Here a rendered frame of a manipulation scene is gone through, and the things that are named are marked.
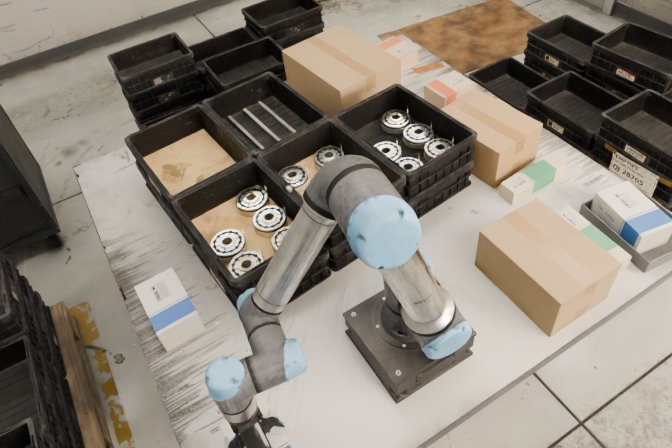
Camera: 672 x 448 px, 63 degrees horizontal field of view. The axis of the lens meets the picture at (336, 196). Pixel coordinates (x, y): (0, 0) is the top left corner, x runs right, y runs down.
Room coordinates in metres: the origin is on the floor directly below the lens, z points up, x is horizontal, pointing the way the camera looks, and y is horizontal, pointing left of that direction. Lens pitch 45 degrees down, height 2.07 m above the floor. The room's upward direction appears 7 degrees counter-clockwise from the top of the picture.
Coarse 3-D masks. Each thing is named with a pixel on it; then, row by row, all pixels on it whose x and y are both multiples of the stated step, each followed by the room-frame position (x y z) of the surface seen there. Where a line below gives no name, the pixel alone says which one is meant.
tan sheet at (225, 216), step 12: (228, 204) 1.26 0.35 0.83; (204, 216) 1.22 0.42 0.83; (216, 216) 1.21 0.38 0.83; (228, 216) 1.20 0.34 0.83; (240, 216) 1.20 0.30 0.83; (204, 228) 1.17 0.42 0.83; (216, 228) 1.16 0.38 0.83; (228, 228) 1.15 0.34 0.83; (240, 228) 1.15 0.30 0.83; (252, 228) 1.14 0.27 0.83; (252, 240) 1.09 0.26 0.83; (264, 240) 1.09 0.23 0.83; (264, 252) 1.04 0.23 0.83; (228, 264) 1.01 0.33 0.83
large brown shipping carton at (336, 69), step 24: (288, 48) 2.06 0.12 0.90; (312, 48) 2.03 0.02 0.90; (336, 48) 2.01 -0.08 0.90; (360, 48) 1.98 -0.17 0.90; (288, 72) 2.02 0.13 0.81; (312, 72) 1.85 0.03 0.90; (336, 72) 1.83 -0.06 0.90; (360, 72) 1.81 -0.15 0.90; (384, 72) 1.82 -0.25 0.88; (312, 96) 1.88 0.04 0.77; (336, 96) 1.73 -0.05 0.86; (360, 96) 1.75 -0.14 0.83
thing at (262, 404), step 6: (258, 402) 0.61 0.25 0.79; (264, 402) 0.61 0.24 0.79; (264, 408) 0.59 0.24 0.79; (264, 414) 0.58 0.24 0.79; (222, 426) 0.56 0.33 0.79; (228, 426) 0.56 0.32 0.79; (228, 432) 0.54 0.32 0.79; (270, 438) 0.52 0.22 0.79; (276, 438) 0.52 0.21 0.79; (282, 438) 0.51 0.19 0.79; (270, 444) 0.50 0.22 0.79; (276, 444) 0.50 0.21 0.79; (282, 444) 0.50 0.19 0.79; (288, 444) 0.50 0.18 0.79
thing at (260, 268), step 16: (256, 160) 1.34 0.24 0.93; (224, 176) 1.28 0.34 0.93; (272, 176) 1.25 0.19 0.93; (192, 192) 1.23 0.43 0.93; (288, 192) 1.18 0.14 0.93; (176, 208) 1.17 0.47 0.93; (192, 224) 1.09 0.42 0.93; (272, 256) 0.94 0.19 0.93; (224, 272) 0.91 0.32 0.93; (256, 272) 0.90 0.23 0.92
